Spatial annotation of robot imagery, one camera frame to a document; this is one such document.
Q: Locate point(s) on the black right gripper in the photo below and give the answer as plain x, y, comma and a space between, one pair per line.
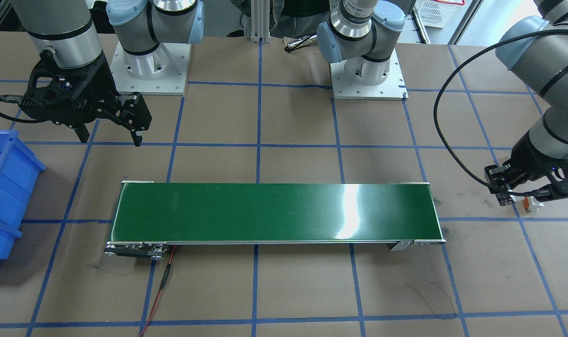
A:
98, 80

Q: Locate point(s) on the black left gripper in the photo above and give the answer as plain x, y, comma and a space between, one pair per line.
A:
533, 158

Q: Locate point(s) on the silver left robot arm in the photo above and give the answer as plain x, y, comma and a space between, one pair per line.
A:
364, 33

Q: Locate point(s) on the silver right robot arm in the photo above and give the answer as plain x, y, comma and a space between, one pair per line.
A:
67, 28

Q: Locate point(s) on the green conveyor belt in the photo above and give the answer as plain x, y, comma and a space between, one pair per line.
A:
152, 216

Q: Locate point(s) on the blue plastic bin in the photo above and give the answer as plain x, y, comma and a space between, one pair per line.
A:
19, 170

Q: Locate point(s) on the person in grey jacket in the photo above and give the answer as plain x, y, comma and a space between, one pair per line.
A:
297, 18

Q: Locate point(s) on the green push button switch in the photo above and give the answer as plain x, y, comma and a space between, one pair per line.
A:
531, 204

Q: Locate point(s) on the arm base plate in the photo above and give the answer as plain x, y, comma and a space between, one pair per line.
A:
162, 72
361, 79

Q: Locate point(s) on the aluminium frame post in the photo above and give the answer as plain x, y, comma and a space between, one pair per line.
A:
260, 20

